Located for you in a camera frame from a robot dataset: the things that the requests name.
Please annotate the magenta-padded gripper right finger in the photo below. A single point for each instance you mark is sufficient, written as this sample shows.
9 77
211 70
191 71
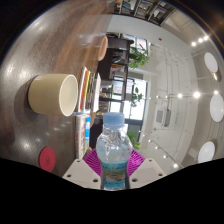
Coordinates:
146 171

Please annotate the ceiling air conditioner unit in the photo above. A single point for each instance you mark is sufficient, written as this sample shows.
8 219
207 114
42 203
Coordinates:
161 117

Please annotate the clear water bottle blue cap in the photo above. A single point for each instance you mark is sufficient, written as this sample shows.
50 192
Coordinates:
114 150

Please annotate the flat books with blue cover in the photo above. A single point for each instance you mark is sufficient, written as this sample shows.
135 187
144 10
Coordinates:
81 136

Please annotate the large potted plant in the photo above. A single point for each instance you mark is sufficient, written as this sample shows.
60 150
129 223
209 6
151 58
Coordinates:
133 140

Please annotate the bushy potted plant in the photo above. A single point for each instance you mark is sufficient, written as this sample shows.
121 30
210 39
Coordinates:
138 57

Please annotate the tall stack of books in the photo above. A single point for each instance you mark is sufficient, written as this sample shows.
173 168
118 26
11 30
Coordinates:
88 90

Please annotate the ceiling lights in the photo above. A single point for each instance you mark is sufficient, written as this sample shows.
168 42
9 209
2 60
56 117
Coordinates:
216 107

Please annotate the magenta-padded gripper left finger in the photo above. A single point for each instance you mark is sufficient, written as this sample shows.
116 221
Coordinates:
80 173

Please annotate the cream ceramic cup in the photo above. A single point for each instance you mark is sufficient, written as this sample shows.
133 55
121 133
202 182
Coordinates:
50 95

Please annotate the flat round red coaster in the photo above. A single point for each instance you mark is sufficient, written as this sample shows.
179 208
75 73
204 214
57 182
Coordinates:
47 159

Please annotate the orange chairs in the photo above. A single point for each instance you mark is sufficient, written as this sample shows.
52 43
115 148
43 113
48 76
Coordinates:
102 48

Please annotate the dark low shelf unit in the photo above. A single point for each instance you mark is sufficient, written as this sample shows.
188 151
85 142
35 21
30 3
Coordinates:
110 66

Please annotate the small potted plant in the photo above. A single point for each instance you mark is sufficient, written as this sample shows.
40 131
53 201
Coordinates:
136 97

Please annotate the tall bookshelf with books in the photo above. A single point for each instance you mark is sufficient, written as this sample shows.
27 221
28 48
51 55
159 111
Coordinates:
143 10

